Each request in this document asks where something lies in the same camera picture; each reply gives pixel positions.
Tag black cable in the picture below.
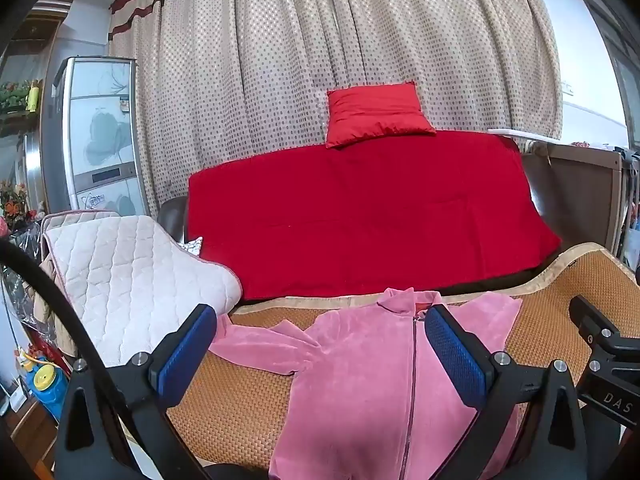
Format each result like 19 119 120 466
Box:
0 239 151 480

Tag white quilted cushion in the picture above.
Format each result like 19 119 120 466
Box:
42 210 243 368

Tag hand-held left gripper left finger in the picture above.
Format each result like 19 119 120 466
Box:
54 304 218 480

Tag red pillow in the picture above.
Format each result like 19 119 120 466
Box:
325 81 437 150

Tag orange flowers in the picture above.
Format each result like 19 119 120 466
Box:
0 180 32 222

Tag brown wooden framed panel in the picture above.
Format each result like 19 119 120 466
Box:
520 141 628 263

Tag beige dotted curtain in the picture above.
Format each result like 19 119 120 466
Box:
107 0 563 221

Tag silver flower-print refrigerator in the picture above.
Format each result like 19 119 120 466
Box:
40 56 151 218

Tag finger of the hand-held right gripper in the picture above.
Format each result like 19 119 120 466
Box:
569 295 640 361

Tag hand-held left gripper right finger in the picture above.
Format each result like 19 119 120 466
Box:
424 304 623 480

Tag red blanket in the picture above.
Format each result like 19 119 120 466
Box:
186 130 563 302

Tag blue and yellow toy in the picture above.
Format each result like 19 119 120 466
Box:
17 347 68 423

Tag pink zip jacket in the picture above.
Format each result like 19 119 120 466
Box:
207 287 523 480

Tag woven bamboo mat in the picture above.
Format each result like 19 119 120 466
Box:
165 242 640 480

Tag wooden shelf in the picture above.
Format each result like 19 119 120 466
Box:
0 0 73 211

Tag clear plastic bag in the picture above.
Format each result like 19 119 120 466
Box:
0 220 66 361

